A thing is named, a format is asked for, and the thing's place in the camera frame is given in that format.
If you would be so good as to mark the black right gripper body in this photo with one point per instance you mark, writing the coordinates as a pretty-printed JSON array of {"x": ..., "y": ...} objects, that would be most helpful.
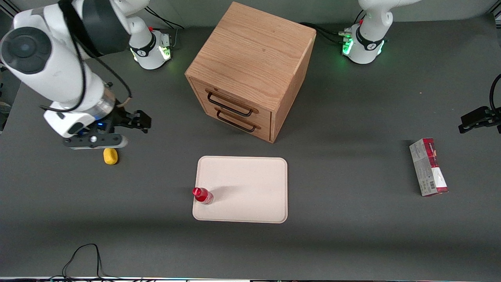
[{"x": 122, "y": 119}]

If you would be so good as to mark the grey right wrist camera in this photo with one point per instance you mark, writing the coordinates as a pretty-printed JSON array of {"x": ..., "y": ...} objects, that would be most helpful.
[{"x": 98, "y": 141}]

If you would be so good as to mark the yellow lemon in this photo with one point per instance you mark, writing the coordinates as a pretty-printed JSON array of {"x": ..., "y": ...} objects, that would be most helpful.
[{"x": 110, "y": 156}]

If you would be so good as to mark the grey and red carton box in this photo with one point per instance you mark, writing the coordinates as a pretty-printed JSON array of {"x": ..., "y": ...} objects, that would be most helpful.
[{"x": 428, "y": 168}]

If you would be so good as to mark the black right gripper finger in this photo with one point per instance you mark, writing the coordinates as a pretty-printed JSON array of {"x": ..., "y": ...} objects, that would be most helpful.
[
  {"x": 143, "y": 118},
  {"x": 139, "y": 127}
]

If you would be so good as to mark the wooden drawer front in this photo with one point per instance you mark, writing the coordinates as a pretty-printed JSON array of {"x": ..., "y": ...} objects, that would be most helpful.
[
  {"x": 235, "y": 102},
  {"x": 244, "y": 127}
]

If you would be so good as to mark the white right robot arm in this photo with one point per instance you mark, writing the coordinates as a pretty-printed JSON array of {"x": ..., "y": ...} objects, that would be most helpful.
[{"x": 54, "y": 70}]

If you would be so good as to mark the red coke bottle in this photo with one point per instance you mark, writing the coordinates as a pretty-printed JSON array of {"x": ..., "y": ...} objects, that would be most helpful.
[{"x": 203, "y": 196}]

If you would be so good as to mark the beige rectangular tray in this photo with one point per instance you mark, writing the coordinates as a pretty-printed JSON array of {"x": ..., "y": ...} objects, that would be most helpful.
[{"x": 246, "y": 184}]

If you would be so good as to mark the wooden drawer cabinet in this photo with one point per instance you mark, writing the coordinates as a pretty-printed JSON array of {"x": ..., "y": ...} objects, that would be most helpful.
[{"x": 254, "y": 51}]

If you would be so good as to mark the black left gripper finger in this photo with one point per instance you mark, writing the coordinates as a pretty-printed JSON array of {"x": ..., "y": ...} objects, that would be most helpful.
[
  {"x": 475, "y": 114},
  {"x": 471, "y": 127}
]

